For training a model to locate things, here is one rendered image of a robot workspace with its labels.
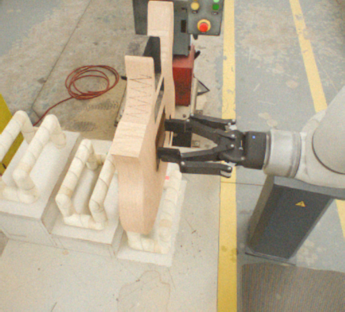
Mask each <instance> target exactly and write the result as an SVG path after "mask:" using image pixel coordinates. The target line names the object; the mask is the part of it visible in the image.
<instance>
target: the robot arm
mask: <svg viewBox="0 0 345 312"><path fill-rule="evenodd" d="M236 121H237V120H236V119H220V118H215V117H209V116H208V115H201V114H197V113H190V114H189V118H188V119H185V120H182V119H165V121H164V126H165V131H172V132H177V133H183V134H185V132H186V131H190V132H192V133H194V134H196V135H199V136H202V137H204V138H207V139H210V140H212V141H213V143H215V144H217V146H216V147H213V148H211V149H206V150H196V151H195V152H185V153H181V151H180V149H177V148H165V147H158V149H157V153H158V158H159V159H160V161H163V162H169V163H175V164H178V166H179V169H180V173H185V174H199V175H220V176H222V177H226V179H230V177H231V174H232V171H233V168H234V166H243V167H244V168H252V169H253V170H256V169H258V170H262V168H263V172H264V174H266V175H274V176H281V177H287V178H295V179H299V180H300V181H303V182H305V183H308V184H313V185H319V186H324V187H336V188H345V84H344V86H343V87H342V89H341V90H340V91H339V93H338V95H337V96H336V97H335V98H334V99H333V100H332V101H331V103H330V104H329V106H328V107H327V108H326V109H323V110H320V111H318V112H317V113H316V114H315V115H313V116H312V117H311V118H310V119H309V120H308V121H307V122H306V124H305V126H304V127H303V129H302V131H301V132H295V131H283V130H276V129H271V130H269V131H268V134H267V135H266V132H264V131H253V130H248V131H246V132H243V131H239V130H238V129H237V127H236ZM211 161H212V162H211ZM221 161H225V163H224V164H221V163H215V162H221Z"/></svg>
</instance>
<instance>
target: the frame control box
mask: <svg viewBox="0 0 345 312"><path fill-rule="evenodd" d="M193 3H197V4H199V8H197V9H193V8H192V4H193ZM213 4H218V5H219V10H216V11H214V10H213V9H212V6H213ZM223 8H224V0H220V1H219V2H217V3H215V2H214V1H213V0H197V1H193V0H187V8H181V11H186V14H187V27H186V34H192V35H193V38H194V40H197V39H198V37H199V35H205V36H220V32H221V25H222V14H223ZM201 24H206V25H208V31H206V32H201V31H200V30H199V26H200V25H201Z"/></svg>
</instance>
